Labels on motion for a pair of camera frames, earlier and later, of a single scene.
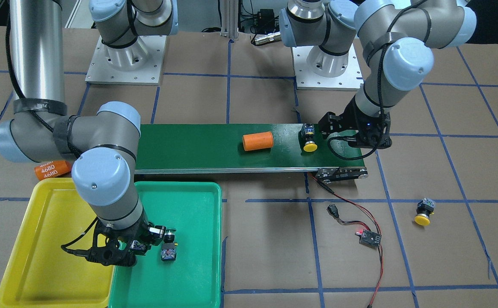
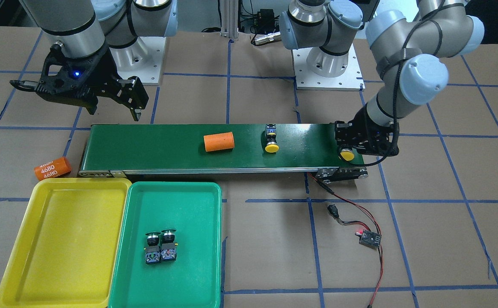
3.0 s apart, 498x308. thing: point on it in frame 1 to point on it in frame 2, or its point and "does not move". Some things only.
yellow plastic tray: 37,272 does not move
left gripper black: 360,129 to 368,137
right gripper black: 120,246 to 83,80
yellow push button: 425,208 to 347,154
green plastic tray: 194,279 does not move
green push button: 137,248 to 152,251
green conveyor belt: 219,148 does not move
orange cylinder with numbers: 52,169 does not move
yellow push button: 308,135 to 272,146
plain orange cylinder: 257,140 to 219,141
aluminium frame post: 229,19 does not move
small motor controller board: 369,238 does not move
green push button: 168,247 does not move
